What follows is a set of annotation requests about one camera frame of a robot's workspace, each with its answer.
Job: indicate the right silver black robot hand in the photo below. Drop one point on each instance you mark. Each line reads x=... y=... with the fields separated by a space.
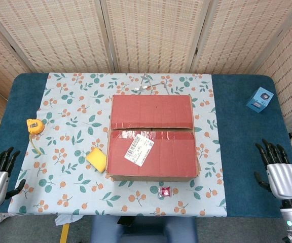
x=284 y=179

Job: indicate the brown cardboard box red tape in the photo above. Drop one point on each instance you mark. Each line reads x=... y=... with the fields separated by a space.
x=151 y=154

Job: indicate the small blue cube box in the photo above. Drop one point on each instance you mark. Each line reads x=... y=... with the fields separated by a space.
x=258 y=101

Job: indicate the blue table cover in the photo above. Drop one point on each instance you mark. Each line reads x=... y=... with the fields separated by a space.
x=247 y=152

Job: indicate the yellow tape measure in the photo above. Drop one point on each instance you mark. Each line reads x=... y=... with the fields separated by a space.
x=35 y=126

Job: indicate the floral print tablecloth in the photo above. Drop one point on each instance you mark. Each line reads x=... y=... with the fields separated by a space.
x=72 y=126

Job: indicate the yellow sponge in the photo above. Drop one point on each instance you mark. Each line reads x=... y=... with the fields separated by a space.
x=96 y=159

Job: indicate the red foil candy packet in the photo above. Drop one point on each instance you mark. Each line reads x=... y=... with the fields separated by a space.
x=164 y=192

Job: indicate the blue grey seat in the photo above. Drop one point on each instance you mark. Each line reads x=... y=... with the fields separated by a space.
x=146 y=230

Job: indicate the woven folding screen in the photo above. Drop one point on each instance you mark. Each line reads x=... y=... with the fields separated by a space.
x=148 y=33

